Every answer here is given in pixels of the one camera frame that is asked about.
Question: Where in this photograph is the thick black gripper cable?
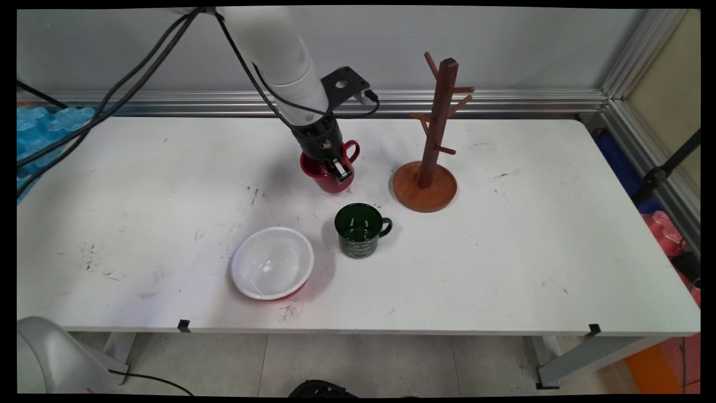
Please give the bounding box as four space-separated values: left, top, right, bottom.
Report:
17 8 331 198

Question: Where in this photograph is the white bowl with red outside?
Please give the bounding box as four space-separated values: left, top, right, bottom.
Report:
230 227 315 301

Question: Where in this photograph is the black tripod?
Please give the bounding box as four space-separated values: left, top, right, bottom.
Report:
631 129 701 205

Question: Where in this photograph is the black round floor object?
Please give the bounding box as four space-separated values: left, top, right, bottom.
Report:
288 379 359 398

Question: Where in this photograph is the black floor cable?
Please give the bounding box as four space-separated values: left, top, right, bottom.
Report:
109 369 195 397

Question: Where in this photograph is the black wall cable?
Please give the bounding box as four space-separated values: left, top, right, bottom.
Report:
17 80 69 109

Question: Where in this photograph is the dark green enamel mug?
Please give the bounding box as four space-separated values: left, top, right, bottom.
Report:
335 203 393 259

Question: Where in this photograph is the upright aluminium frame post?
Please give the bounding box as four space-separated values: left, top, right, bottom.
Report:
601 8 689 102

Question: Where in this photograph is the brown wooden mug tree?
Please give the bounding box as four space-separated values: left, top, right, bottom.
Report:
392 52 475 213

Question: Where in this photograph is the horizontal aluminium frame rail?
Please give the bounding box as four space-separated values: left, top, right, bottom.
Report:
17 90 608 118

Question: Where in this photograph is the blue bubble wrap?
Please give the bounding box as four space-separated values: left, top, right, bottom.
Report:
17 106 112 205

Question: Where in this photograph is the slanted aluminium frame rail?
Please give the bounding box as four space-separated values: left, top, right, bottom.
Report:
582 100 701 258

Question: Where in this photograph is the red enamel mug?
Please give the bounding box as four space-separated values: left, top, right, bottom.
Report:
300 140 361 194

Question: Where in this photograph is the thin black hanging cable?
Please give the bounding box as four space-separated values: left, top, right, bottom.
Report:
679 338 690 394

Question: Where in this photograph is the orange floor mat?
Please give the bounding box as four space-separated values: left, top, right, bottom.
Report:
624 333 701 395

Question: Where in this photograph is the red plastic bag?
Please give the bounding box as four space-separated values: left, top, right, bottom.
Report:
640 212 701 306

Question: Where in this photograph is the thin black camera cable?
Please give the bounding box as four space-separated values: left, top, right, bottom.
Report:
17 8 380 168

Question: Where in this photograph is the grey table leg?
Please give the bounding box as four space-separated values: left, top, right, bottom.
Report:
523 335 670 391
67 332 138 386

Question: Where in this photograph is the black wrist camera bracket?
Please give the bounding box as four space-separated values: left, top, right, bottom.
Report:
321 66 380 110

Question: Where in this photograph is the small black floor object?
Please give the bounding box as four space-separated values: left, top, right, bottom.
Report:
670 252 701 287

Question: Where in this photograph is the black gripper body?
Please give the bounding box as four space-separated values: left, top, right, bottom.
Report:
291 117 345 163

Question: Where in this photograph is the blue box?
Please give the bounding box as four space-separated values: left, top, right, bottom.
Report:
593 132 662 214

